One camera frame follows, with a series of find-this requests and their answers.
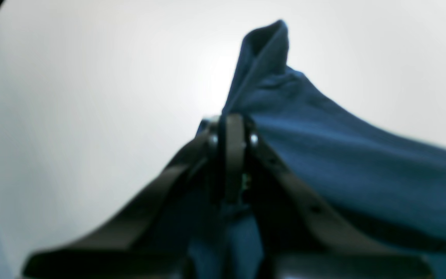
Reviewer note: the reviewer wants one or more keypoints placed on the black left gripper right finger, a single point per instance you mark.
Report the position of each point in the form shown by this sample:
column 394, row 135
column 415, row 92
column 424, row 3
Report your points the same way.
column 303, row 237

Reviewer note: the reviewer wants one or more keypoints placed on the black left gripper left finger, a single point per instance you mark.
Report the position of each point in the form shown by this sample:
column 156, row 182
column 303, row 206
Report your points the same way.
column 149, row 238

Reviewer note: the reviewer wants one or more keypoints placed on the dark blue t-shirt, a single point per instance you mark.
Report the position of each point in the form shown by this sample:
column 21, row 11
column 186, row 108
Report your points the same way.
column 391, row 187

